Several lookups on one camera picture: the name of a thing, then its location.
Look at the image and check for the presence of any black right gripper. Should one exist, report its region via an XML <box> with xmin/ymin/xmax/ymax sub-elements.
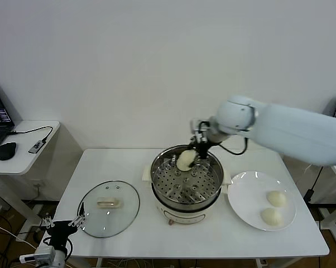
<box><xmin>188</xmin><ymin>138</ymin><xmax>212</xmax><ymax>160</ymax></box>

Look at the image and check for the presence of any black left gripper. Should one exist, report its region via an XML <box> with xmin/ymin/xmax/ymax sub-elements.
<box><xmin>41</xmin><ymin>202</ymin><xmax>87</xmax><ymax>246</ymax></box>

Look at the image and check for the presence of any white steamed baozi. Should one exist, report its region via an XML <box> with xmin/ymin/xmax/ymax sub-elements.
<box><xmin>261</xmin><ymin>208</ymin><xmax>285</xmax><ymax>226</ymax></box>
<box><xmin>181</xmin><ymin>150</ymin><xmax>199</xmax><ymax>166</ymax></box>
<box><xmin>176</xmin><ymin>156</ymin><xmax>193</xmax><ymax>171</ymax></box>
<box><xmin>266</xmin><ymin>190</ymin><xmax>287</xmax><ymax>208</ymax></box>

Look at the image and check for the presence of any glass pot lid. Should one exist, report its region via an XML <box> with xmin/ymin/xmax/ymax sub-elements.
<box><xmin>77</xmin><ymin>180</ymin><xmax>141</xmax><ymax>238</ymax></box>

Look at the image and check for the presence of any steel steamer basket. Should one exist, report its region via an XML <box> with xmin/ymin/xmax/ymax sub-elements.
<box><xmin>150</xmin><ymin>145</ymin><xmax>224</xmax><ymax>209</ymax></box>

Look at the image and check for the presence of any white side table with mouse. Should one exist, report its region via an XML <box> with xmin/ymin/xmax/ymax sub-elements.
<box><xmin>0</xmin><ymin>120</ymin><xmax>61</xmax><ymax>243</ymax></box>

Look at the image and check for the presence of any white round plate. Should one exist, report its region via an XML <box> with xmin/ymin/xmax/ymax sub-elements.
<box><xmin>227</xmin><ymin>171</ymin><xmax>297</xmax><ymax>231</ymax></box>

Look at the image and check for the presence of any cream electric cooker base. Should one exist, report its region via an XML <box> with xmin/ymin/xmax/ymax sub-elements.
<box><xmin>142</xmin><ymin>164</ymin><xmax>232</xmax><ymax>226</ymax></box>

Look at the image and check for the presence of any grey usb hub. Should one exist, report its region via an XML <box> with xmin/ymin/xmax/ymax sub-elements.
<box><xmin>28</xmin><ymin>140</ymin><xmax>45</xmax><ymax>154</ymax></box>

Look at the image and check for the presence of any black computer mouse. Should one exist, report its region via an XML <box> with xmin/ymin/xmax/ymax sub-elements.
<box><xmin>0</xmin><ymin>141</ymin><xmax>17</xmax><ymax>161</ymax></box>

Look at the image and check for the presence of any white side table with label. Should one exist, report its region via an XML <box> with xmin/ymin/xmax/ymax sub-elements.
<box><xmin>320</xmin><ymin>164</ymin><xmax>336</xmax><ymax>246</ymax></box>

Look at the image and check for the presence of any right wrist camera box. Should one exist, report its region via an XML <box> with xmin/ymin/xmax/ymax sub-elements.
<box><xmin>190</xmin><ymin>119</ymin><xmax>211</xmax><ymax>143</ymax></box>

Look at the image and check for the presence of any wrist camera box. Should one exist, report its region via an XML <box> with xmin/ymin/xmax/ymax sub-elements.
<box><xmin>190</xmin><ymin>119</ymin><xmax>211</xmax><ymax>143</ymax></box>
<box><xmin>19</xmin><ymin>246</ymin><xmax>56</xmax><ymax>265</ymax></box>

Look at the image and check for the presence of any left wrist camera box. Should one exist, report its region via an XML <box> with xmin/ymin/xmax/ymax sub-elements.
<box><xmin>19</xmin><ymin>246</ymin><xmax>56</xmax><ymax>265</ymax></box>

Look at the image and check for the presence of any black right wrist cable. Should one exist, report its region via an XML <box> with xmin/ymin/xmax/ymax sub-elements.
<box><xmin>211</xmin><ymin>136</ymin><xmax>249</xmax><ymax>156</ymax></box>

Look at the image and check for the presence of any white floor cable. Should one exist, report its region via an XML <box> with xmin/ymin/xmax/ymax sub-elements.
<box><xmin>0</xmin><ymin>220</ymin><xmax>40</xmax><ymax>250</ymax></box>

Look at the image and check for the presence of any black usb hub cable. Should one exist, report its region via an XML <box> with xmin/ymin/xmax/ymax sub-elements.
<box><xmin>8</xmin><ymin>126</ymin><xmax>54</xmax><ymax>143</ymax></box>

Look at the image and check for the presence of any black laptop power cable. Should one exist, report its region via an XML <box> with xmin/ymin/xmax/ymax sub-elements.
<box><xmin>304</xmin><ymin>166</ymin><xmax>324</xmax><ymax>204</ymax></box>

